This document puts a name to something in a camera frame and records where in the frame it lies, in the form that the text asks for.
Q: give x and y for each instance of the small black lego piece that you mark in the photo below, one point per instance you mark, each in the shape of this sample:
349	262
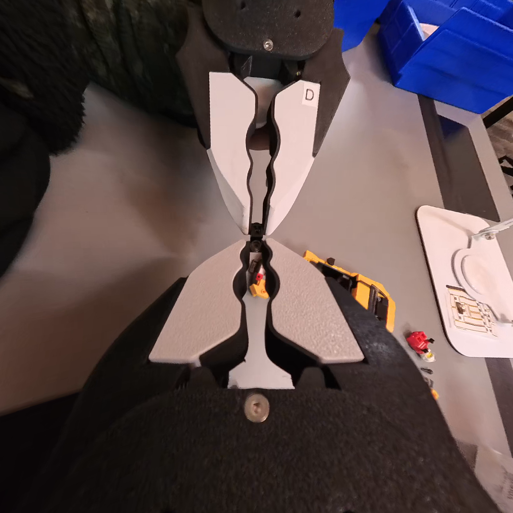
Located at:
256	230

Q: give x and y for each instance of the white sticker sheet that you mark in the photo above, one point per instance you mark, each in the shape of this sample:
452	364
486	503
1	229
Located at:
473	312

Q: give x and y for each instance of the blue plastic bin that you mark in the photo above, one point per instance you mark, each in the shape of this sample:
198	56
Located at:
354	20
461	72

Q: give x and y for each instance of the person's left forearm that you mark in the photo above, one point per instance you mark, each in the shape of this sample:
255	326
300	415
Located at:
132	52

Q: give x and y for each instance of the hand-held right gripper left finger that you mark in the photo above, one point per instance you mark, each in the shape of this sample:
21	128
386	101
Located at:
204	316

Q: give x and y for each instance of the red lego piece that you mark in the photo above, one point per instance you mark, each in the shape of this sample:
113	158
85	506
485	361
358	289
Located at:
417	340

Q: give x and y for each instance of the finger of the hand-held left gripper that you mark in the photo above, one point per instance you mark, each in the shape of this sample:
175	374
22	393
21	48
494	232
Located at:
294	140
228	132

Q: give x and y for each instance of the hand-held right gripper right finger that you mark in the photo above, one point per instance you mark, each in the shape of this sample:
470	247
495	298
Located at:
312	320

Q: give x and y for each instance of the small orange lego piece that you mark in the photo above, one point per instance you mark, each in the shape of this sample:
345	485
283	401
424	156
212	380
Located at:
433	390

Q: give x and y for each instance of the white booklet stand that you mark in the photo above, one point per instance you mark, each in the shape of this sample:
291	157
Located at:
437	240

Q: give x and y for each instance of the yellow lego car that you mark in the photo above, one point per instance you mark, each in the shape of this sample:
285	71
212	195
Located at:
360	288

